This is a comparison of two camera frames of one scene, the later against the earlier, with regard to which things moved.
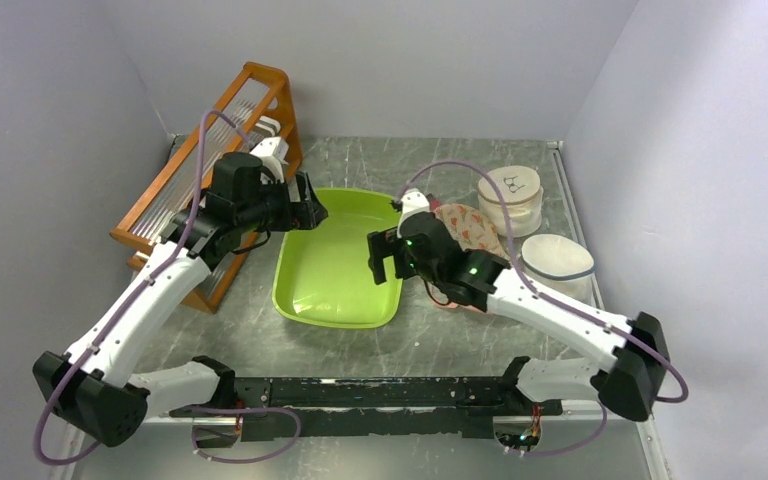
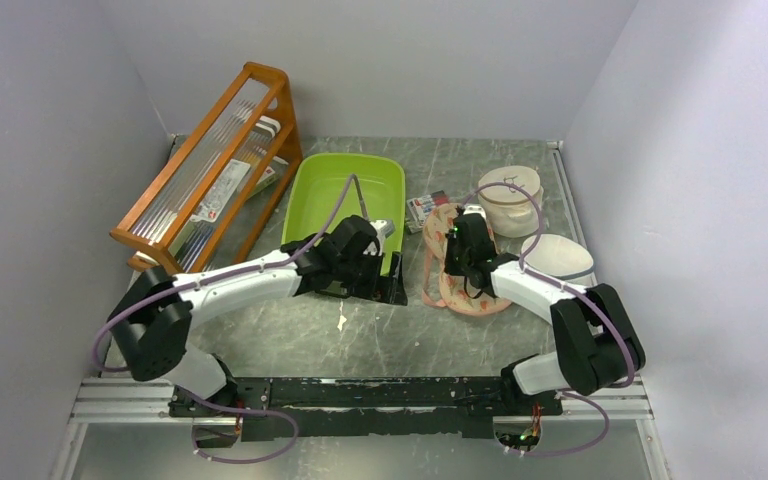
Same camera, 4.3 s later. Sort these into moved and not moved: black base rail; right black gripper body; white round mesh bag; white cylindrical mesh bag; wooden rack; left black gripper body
Moved: left black gripper body; right black gripper body
Not moved: white cylindrical mesh bag; black base rail; white round mesh bag; wooden rack
